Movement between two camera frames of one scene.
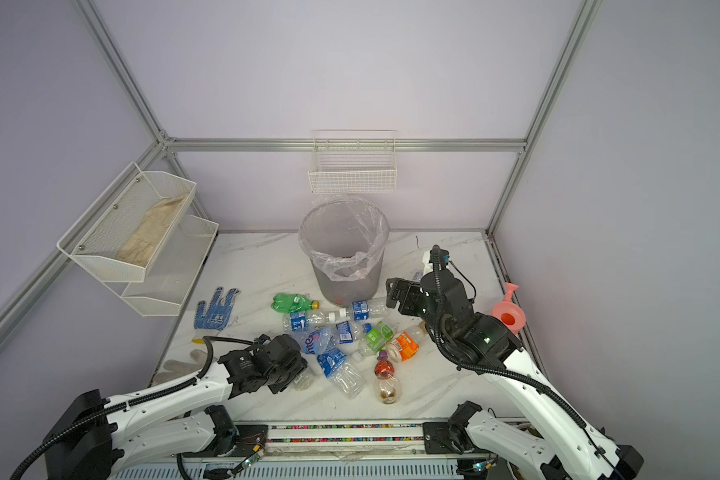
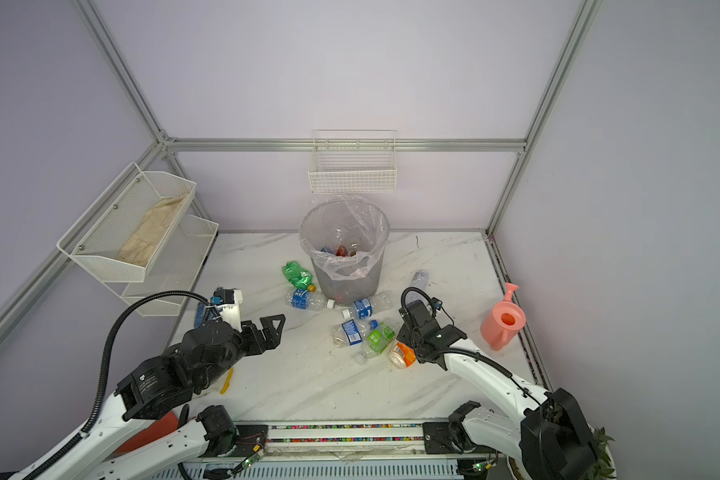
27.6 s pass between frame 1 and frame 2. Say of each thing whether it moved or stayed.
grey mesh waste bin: stayed
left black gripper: moved
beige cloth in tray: stayed
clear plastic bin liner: stayed
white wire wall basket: stayed
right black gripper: moved
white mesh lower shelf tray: stayed
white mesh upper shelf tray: stayed
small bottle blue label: moved
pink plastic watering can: stayed
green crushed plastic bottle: moved
